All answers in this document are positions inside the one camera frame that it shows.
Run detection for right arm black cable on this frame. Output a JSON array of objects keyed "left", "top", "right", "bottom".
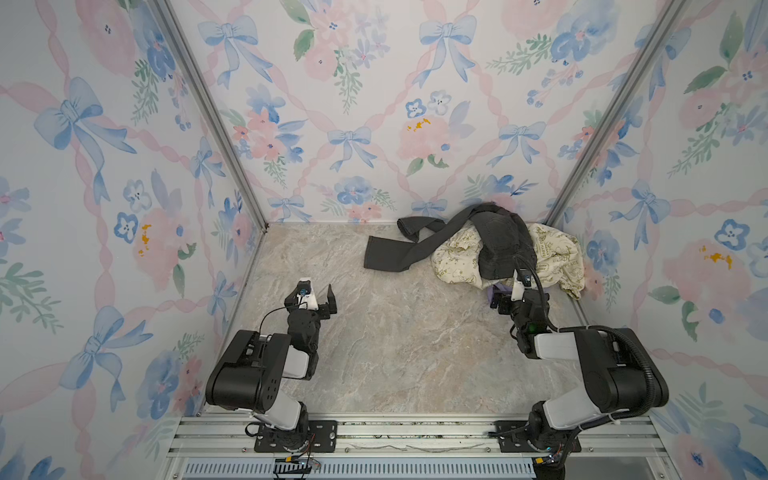
[{"left": 515, "top": 254, "right": 656, "bottom": 421}]

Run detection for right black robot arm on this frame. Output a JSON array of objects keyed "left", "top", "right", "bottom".
[{"left": 489, "top": 286, "right": 669, "bottom": 465}]

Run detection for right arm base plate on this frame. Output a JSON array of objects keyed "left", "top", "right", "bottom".
[{"left": 487, "top": 420, "right": 569, "bottom": 455}]

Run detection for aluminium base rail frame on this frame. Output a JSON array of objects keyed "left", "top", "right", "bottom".
[{"left": 157, "top": 410, "right": 680, "bottom": 479}]

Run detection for left corner aluminium post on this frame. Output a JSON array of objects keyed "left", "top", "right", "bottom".
[{"left": 148, "top": 0, "right": 268, "bottom": 234}]

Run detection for corner aluminium post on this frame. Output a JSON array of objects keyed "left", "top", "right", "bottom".
[
  {"left": 544, "top": 0, "right": 688, "bottom": 226},
  {"left": 148, "top": 0, "right": 268, "bottom": 234}
]

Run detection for cream green printed cloth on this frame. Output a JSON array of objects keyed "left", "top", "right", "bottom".
[{"left": 430, "top": 222, "right": 585, "bottom": 300}]

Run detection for dark grey jeans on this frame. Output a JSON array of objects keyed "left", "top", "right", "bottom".
[{"left": 364, "top": 203, "right": 538, "bottom": 286}]

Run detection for right corner aluminium post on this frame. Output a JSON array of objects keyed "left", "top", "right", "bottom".
[{"left": 544, "top": 0, "right": 688, "bottom": 226}]

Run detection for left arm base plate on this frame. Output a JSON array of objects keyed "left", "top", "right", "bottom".
[{"left": 249, "top": 420, "right": 338, "bottom": 454}]

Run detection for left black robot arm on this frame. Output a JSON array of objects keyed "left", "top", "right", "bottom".
[{"left": 205, "top": 278, "right": 338, "bottom": 456}]

